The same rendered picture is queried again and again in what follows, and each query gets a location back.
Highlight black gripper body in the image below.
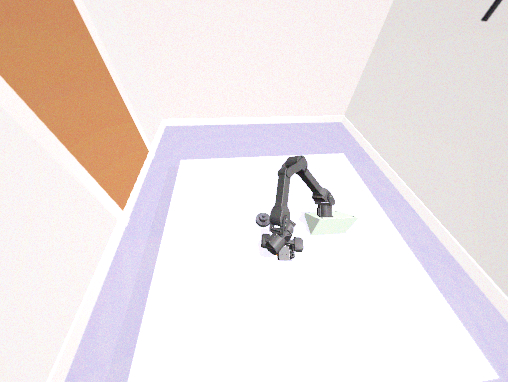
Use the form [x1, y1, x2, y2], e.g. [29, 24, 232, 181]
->
[261, 233, 303, 252]

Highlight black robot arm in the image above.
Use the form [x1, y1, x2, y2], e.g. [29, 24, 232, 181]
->
[265, 155, 335, 261]

